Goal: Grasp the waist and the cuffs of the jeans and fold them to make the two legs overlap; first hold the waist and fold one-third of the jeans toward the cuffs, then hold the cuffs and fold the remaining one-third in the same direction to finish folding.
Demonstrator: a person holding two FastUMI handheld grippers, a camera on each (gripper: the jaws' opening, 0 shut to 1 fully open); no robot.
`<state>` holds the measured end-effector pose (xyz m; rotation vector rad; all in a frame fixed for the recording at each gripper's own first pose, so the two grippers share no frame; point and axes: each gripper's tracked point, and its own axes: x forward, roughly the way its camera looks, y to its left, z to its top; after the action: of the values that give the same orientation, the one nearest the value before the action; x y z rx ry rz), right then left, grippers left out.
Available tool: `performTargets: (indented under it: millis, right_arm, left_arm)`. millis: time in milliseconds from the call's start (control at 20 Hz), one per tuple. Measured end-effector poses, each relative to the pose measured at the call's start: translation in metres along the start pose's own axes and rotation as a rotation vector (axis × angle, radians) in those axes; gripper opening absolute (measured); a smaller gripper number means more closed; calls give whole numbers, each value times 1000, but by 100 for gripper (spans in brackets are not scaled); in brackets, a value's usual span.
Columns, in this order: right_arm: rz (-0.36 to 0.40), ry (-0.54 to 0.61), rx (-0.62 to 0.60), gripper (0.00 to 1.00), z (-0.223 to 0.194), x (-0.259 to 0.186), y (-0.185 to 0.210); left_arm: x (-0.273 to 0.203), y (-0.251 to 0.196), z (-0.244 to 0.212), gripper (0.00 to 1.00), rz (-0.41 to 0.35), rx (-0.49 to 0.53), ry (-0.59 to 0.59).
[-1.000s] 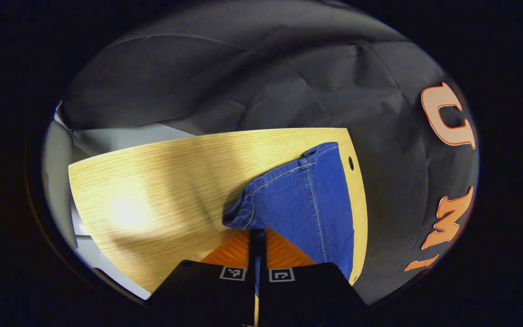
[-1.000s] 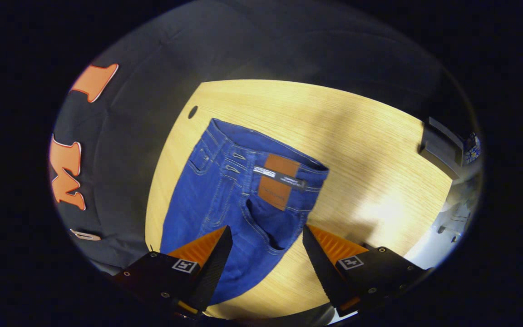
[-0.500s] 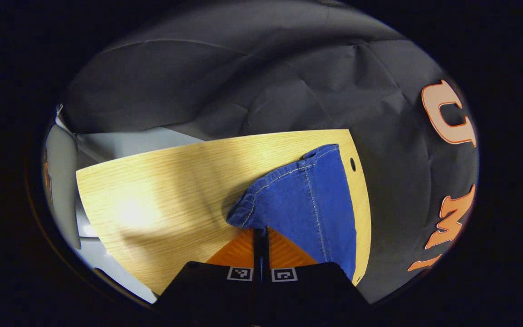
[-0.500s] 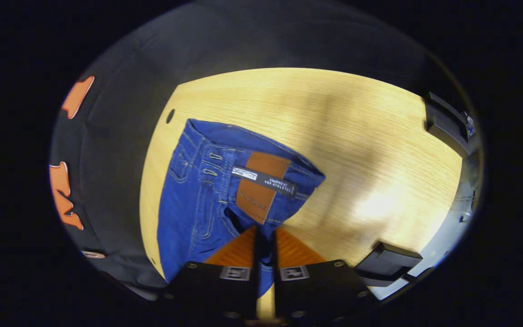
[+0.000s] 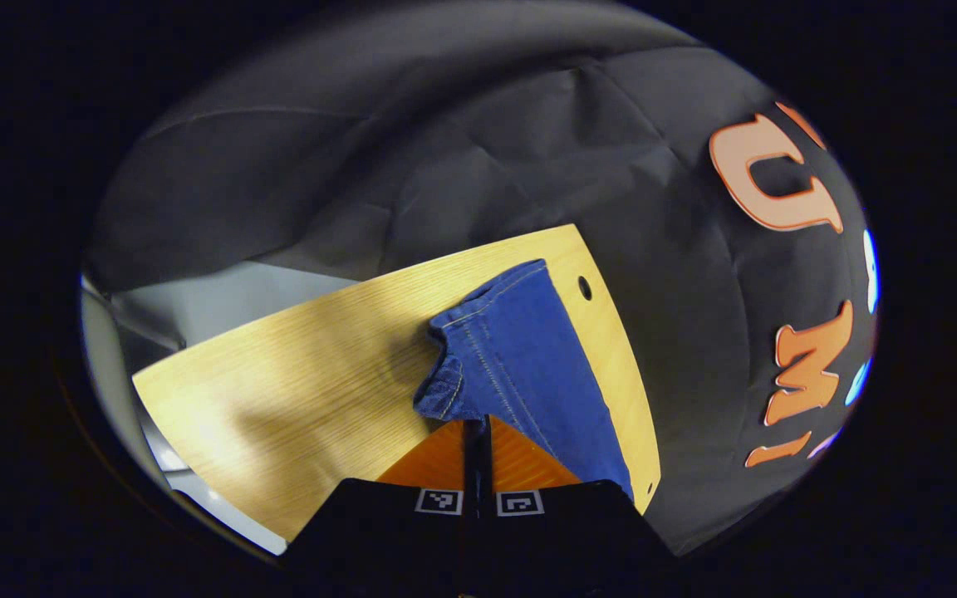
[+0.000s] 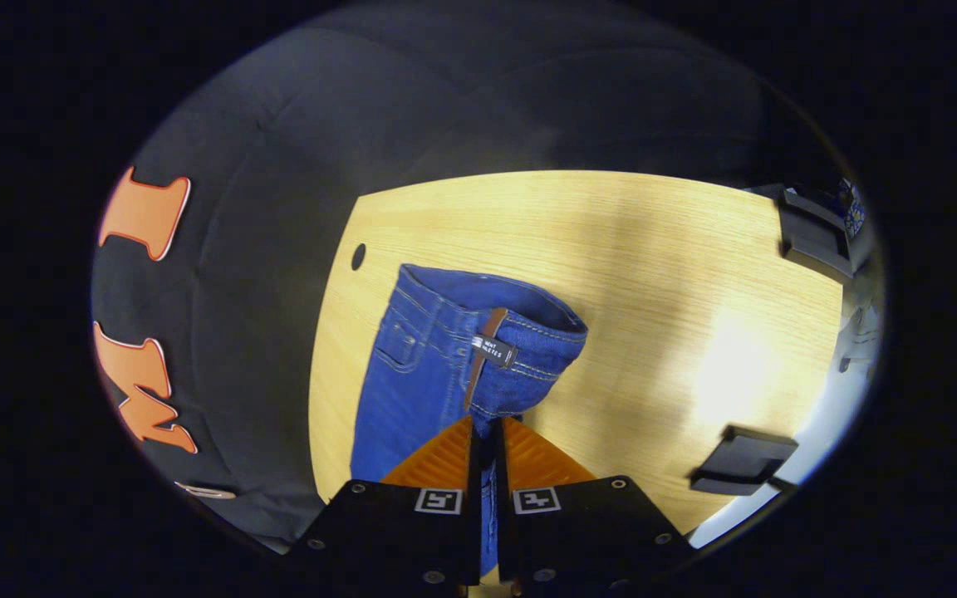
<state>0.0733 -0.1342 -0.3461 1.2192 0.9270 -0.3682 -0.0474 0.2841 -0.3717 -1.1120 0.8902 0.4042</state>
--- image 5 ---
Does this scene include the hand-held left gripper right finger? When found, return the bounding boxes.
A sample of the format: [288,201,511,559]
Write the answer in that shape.
[478,418,679,582]

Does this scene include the blue jeans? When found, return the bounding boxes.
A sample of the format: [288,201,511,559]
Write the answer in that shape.
[412,259,636,501]

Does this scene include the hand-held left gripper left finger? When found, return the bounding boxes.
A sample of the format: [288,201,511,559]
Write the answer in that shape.
[283,418,479,582]

